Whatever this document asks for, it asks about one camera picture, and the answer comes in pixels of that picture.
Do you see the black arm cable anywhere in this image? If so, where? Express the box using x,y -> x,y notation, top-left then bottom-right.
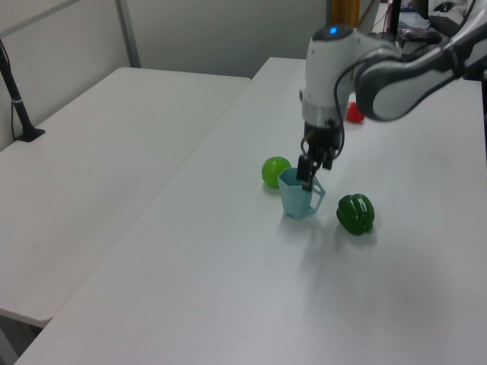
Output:
333,62 -> 362,129

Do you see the black keyboard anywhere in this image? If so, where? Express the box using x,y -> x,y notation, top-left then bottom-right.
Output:
428,14 -> 463,39

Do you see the red strawberry toy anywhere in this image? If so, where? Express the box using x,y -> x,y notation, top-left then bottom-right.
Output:
345,101 -> 366,124

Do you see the black clamp stand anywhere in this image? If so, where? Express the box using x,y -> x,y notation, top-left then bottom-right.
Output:
461,62 -> 487,81

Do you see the green apple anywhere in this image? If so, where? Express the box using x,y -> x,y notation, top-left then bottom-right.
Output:
261,155 -> 292,189

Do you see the black game controller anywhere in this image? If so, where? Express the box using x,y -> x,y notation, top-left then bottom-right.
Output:
398,28 -> 443,47

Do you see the green bell pepper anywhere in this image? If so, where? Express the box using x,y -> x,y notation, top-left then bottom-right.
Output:
336,193 -> 377,236

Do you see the light blue hexagonal mug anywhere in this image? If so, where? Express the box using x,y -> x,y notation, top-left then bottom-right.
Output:
277,167 -> 327,221

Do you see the orange wooden panel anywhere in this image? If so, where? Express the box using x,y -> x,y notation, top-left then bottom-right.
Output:
329,0 -> 361,30

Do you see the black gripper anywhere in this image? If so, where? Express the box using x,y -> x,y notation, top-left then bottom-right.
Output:
297,120 -> 345,192

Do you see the black camera stand pole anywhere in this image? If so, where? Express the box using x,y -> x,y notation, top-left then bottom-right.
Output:
0,36 -> 46,143

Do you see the grey partition frame post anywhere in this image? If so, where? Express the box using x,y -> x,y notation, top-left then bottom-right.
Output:
116,0 -> 142,69

